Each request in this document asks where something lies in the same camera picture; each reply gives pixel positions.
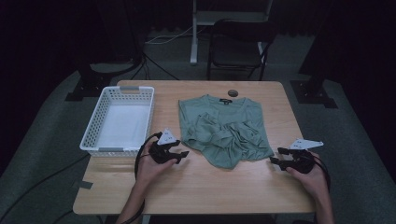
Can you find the white metal stand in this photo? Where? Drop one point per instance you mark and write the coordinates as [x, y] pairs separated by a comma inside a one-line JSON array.
[[194, 37]]

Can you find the green t-shirt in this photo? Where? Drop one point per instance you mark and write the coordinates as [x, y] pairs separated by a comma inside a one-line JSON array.
[[227, 124]]

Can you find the person's right hand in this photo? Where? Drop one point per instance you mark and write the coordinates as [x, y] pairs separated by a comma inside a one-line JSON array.
[[311, 183]]

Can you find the round table grommet cap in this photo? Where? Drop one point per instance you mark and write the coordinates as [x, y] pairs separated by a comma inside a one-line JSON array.
[[233, 93]]

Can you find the white plastic basket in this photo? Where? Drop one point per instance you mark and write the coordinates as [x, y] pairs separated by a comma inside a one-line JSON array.
[[124, 124]]

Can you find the person's left hand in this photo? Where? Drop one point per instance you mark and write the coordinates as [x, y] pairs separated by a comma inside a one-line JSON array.
[[152, 171]]

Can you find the black stand with base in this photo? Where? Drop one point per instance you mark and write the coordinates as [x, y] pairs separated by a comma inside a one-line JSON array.
[[313, 93], [90, 85]]

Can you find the black folding chair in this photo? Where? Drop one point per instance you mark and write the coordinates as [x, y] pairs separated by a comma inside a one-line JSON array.
[[236, 53]]

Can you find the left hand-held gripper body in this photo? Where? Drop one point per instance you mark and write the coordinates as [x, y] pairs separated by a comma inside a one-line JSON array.
[[162, 152]]

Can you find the grey tape strip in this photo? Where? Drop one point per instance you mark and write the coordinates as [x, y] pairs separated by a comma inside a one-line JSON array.
[[85, 185]]

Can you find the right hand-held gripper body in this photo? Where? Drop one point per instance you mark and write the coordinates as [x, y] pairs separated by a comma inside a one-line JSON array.
[[302, 160]]

